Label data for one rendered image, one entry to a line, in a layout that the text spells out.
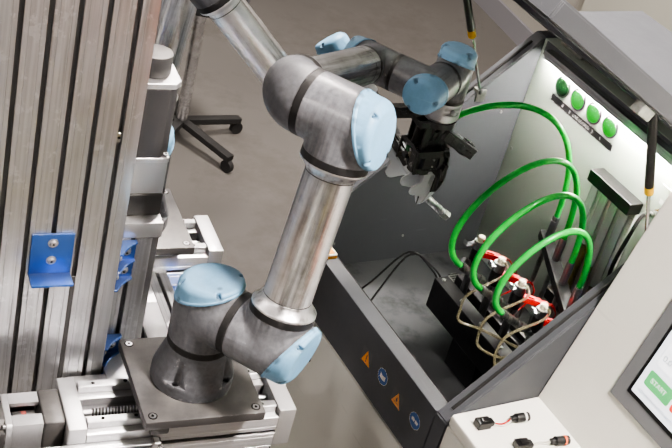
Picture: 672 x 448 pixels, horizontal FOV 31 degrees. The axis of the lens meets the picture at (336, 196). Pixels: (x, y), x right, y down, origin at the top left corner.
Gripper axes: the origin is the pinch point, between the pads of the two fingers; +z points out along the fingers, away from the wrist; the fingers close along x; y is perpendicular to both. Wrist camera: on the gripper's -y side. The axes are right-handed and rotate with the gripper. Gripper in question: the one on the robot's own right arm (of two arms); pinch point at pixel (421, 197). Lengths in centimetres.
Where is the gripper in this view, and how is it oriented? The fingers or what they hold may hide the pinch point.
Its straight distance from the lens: 252.9
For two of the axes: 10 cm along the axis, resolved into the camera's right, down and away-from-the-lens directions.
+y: -8.6, 0.8, -5.0
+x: 4.5, 5.6, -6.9
